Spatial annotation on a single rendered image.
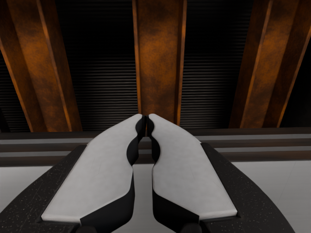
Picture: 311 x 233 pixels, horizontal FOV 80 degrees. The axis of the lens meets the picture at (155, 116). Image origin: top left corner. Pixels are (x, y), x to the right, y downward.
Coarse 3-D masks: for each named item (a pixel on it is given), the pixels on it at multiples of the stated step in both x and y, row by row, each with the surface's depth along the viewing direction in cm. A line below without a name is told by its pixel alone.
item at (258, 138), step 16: (256, 128) 26; (272, 128) 26; (288, 128) 26; (304, 128) 26; (0, 144) 25; (16, 144) 24; (32, 144) 24; (48, 144) 24; (64, 144) 24; (80, 144) 24; (144, 144) 24; (224, 144) 24; (240, 144) 24; (256, 144) 24; (272, 144) 24; (288, 144) 24; (304, 144) 24; (0, 160) 23; (16, 160) 23; (32, 160) 23; (48, 160) 23; (144, 160) 23; (240, 160) 23; (256, 160) 22
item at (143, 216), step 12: (144, 168) 22; (144, 180) 23; (144, 192) 24; (144, 204) 25; (132, 216) 26; (144, 216) 27; (120, 228) 28; (132, 228) 28; (144, 228) 28; (156, 228) 28
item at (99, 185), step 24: (144, 120) 12; (96, 144) 9; (120, 144) 9; (72, 168) 8; (96, 168) 8; (120, 168) 8; (72, 192) 7; (96, 192) 7; (120, 192) 7; (48, 216) 6; (72, 216) 6; (96, 216) 6; (120, 216) 7
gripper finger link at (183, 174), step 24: (168, 144) 9; (192, 144) 9; (168, 168) 8; (192, 168) 8; (168, 192) 7; (192, 192) 7; (216, 192) 7; (168, 216) 7; (192, 216) 6; (216, 216) 6
